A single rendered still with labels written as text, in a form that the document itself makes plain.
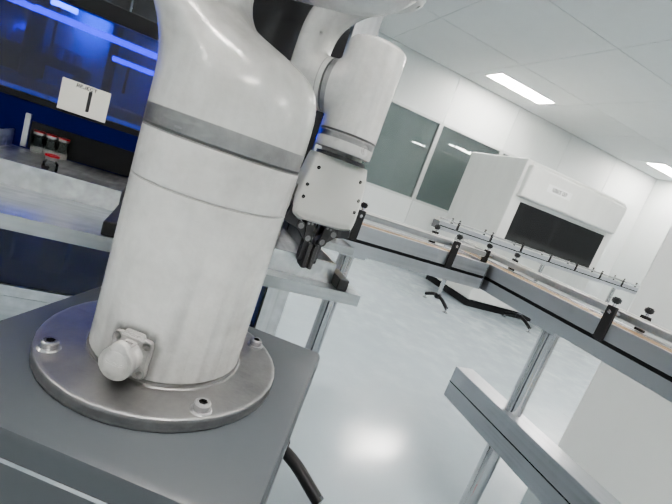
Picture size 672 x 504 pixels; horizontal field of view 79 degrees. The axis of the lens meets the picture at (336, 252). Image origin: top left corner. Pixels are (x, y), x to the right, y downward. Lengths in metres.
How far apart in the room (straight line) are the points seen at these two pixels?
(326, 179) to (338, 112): 0.09
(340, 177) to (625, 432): 1.54
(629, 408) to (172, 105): 1.79
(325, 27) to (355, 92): 0.10
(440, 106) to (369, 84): 5.97
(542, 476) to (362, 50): 1.14
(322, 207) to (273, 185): 0.30
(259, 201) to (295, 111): 0.07
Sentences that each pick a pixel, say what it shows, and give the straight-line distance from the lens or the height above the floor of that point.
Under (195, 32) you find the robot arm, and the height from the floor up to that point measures 1.11.
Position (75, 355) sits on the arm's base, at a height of 0.87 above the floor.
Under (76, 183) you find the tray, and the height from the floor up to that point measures 0.91.
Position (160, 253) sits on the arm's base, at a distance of 0.30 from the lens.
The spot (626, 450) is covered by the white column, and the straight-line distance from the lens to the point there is 1.90.
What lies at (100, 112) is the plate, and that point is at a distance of 0.99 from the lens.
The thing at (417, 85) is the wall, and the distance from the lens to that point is 6.36.
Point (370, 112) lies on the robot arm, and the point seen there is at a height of 1.15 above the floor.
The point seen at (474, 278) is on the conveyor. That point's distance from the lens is 1.47.
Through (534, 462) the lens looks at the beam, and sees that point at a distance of 1.36.
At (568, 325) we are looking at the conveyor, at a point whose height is 0.88.
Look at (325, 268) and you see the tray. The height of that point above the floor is 0.90.
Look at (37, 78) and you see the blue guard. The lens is 1.02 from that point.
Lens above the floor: 1.06
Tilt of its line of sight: 11 degrees down
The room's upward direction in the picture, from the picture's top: 20 degrees clockwise
